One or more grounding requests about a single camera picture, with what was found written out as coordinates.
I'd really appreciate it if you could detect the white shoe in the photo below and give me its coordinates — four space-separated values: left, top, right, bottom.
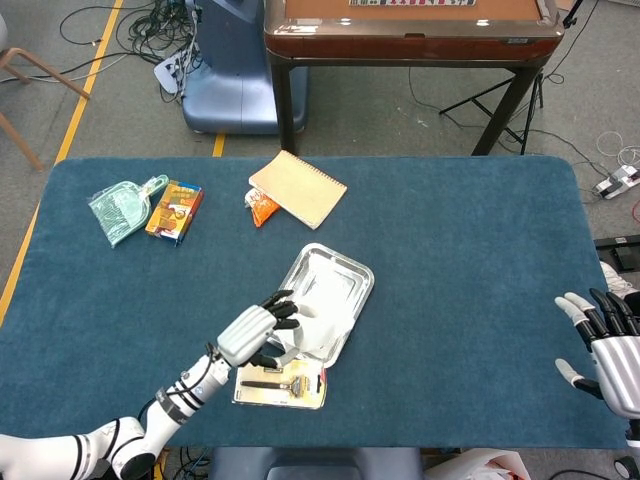
599 262 640 301

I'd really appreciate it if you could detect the white plastic bag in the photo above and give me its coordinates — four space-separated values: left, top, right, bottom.
424 448 532 480

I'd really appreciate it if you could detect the white power strip with plugs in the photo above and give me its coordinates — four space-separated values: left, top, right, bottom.
593 164 640 200

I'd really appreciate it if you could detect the white chair with wooden legs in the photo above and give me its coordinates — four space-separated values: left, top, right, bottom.
0 13 91 172

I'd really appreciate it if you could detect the white plug board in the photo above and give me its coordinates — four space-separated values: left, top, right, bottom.
153 49 201 96

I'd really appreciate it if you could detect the razor in yellow blister pack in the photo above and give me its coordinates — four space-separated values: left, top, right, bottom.
231 357 330 410

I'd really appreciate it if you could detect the orange and blue box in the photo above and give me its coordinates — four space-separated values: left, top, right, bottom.
144 180 205 247

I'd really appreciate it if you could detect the black floor device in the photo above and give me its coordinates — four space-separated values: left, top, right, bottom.
593 233 640 274

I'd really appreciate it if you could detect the blue table mat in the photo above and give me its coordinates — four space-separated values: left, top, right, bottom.
0 155 630 449

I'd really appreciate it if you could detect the orange snack packet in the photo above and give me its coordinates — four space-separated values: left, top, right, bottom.
243 187 281 229

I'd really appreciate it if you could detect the green dustpan set in bag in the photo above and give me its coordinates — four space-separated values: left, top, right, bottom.
87 173 170 249

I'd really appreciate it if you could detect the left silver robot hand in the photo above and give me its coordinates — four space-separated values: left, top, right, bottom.
215 289 301 370

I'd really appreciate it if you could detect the black cable tangle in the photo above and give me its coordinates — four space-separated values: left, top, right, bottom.
59 0 201 104

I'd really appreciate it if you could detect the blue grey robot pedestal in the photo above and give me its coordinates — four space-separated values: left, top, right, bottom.
207 446 425 480

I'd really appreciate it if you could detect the kraft spiral notebook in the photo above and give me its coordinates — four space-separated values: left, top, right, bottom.
248 149 349 231

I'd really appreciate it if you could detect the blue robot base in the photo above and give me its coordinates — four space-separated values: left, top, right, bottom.
181 0 309 135

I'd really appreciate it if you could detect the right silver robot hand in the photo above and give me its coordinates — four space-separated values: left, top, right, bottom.
553 287 640 420

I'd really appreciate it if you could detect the brown mahjong table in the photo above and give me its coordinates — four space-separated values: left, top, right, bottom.
263 0 566 157

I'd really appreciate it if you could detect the silver metal tray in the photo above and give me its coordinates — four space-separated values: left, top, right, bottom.
264 242 376 369

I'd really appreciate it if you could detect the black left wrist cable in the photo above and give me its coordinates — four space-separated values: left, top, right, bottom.
164 342 224 399

